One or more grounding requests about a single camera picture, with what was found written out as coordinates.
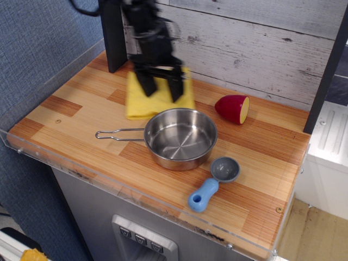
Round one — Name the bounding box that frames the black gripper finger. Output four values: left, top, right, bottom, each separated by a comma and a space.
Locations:
135, 70, 157, 96
167, 77, 184, 102

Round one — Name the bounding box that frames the clear acrylic table guard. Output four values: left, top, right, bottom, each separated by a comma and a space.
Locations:
1, 37, 309, 260

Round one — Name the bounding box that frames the silver dispenser button panel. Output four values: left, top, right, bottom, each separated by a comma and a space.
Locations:
112, 214, 179, 260

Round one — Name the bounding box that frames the yellow cloth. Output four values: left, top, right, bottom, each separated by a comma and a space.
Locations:
125, 66, 196, 120

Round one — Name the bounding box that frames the blue grey toy scoop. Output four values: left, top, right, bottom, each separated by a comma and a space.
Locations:
188, 157, 241, 213

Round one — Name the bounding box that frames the red yellow toy fruit half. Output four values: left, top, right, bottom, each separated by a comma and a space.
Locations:
214, 95, 250, 125

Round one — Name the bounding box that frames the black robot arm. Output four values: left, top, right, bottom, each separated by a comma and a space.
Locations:
121, 1, 183, 102

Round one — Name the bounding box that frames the dark grey right post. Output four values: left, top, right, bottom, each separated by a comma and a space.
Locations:
303, 7, 347, 134

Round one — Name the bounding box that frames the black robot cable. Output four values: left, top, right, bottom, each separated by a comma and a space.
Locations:
69, 0, 103, 17

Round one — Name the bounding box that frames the white toy sink counter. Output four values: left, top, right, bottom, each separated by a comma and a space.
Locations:
294, 102, 347, 219

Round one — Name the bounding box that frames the dark grey post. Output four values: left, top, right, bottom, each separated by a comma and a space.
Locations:
303, 7, 347, 134
98, 1, 128, 73

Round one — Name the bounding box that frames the dark grey left post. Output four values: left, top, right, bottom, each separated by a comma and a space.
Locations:
98, 1, 128, 73

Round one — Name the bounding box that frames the grey toy fridge cabinet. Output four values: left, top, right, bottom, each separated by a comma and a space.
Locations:
53, 169, 248, 260

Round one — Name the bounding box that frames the stainless steel pot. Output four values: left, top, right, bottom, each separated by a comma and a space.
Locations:
95, 108, 218, 171

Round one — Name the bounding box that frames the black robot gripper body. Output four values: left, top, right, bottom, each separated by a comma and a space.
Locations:
131, 18, 183, 82

